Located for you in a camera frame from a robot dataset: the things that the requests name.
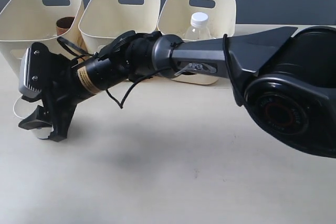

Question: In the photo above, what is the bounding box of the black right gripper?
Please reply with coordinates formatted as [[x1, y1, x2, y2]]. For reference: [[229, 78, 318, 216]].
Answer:
[[18, 45, 131, 142]]

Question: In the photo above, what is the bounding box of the white paper cup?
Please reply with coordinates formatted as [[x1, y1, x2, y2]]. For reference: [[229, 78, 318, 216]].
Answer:
[[13, 97, 52, 140]]

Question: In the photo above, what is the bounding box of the brown wooden cup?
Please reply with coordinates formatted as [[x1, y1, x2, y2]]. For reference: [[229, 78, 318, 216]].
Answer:
[[56, 16, 75, 36]]

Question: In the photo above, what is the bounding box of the clear plastic bottle white cap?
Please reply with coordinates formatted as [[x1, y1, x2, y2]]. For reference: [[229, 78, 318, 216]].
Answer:
[[184, 12, 212, 41]]

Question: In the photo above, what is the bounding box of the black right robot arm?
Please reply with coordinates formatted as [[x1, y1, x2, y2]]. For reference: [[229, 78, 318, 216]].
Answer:
[[18, 26, 335, 158]]

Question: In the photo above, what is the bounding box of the left cream plastic bin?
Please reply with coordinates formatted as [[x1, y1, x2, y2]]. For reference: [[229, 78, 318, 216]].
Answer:
[[1, 0, 85, 63]]

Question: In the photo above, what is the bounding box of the cream plastic bin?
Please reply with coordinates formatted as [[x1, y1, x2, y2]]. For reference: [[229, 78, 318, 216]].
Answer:
[[1, 0, 85, 63], [78, 0, 161, 53], [157, 0, 237, 86]]

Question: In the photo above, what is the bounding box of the middle cream plastic bin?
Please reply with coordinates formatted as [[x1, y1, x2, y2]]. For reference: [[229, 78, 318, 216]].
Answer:
[[78, 0, 161, 53]]

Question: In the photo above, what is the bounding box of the right cream plastic bin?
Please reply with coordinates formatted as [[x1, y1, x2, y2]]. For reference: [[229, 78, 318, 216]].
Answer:
[[157, 0, 237, 86]]

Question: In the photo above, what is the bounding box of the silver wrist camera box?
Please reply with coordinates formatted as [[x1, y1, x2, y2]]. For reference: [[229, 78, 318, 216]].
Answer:
[[18, 42, 50, 99]]

